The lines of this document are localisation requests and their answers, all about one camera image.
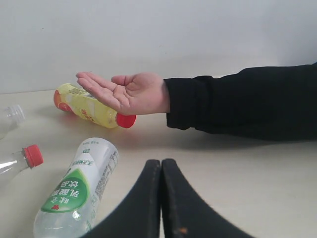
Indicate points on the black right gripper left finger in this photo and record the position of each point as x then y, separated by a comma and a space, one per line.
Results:
138, 214

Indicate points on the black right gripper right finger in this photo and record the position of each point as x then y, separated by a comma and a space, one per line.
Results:
185, 214

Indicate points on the green white label yogurt bottle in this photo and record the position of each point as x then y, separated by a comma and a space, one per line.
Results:
70, 210

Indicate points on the clear cola bottle red label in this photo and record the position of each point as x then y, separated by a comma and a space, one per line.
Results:
28, 158

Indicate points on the yellow bottle with red cap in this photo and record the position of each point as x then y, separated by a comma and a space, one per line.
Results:
74, 99

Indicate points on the white square capless bottle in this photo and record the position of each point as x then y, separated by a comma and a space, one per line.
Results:
10, 118

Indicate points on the person's bare open hand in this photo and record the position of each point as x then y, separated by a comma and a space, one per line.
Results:
138, 94

